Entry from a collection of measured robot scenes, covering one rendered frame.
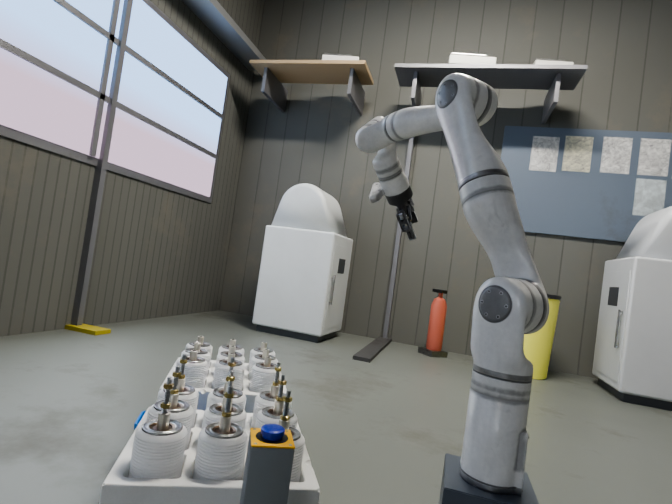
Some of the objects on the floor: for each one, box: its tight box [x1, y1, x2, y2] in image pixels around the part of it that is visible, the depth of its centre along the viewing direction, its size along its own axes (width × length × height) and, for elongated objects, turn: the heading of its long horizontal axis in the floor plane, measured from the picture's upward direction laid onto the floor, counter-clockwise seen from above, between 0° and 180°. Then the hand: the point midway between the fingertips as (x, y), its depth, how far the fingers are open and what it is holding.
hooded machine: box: [592, 206, 672, 411], centre depth 297 cm, size 70×58×135 cm
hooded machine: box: [252, 183, 353, 343], centre depth 368 cm, size 63×56×124 cm
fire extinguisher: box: [418, 289, 448, 358], centre depth 353 cm, size 24×23×54 cm
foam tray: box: [99, 407, 320, 504], centre depth 98 cm, size 39×39×18 cm
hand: (413, 229), depth 129 cm, fingers open, 9 cm apart
